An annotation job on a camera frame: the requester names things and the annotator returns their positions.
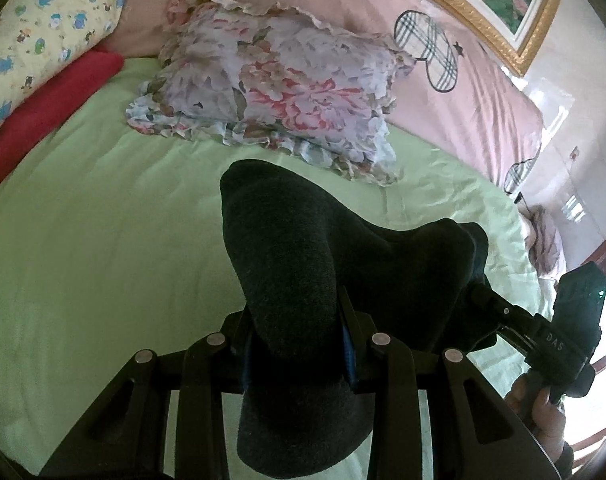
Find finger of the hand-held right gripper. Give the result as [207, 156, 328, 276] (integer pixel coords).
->
[470, 284, 540, 350]

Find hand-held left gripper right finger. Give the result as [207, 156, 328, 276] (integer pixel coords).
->
[338, 287, 560, 480]

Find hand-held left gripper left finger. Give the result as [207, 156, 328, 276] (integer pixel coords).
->
[37, 311, 255, 480]

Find black pants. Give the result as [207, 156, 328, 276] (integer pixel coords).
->
[219, 159, 498, 478]

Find person's right forearm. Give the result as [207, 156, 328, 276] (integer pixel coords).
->
[552, 439, 577, 480]

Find person's right hand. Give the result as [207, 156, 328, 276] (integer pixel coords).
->
[505, 374, 570, 467]

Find striped pink pillow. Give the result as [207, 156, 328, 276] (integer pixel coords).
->
[520, 205, 566, 281]

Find green bed sheet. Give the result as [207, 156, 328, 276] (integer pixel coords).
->
[0, 57, 556, 480]

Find floral ruffled pillow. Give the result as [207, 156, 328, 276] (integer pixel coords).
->
[126, 0, 416, 188]

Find red pillow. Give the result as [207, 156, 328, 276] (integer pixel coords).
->
[0, 45, 125, 201]

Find yellow printed pillow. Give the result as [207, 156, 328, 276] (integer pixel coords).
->
[0, 0, 126, 143]

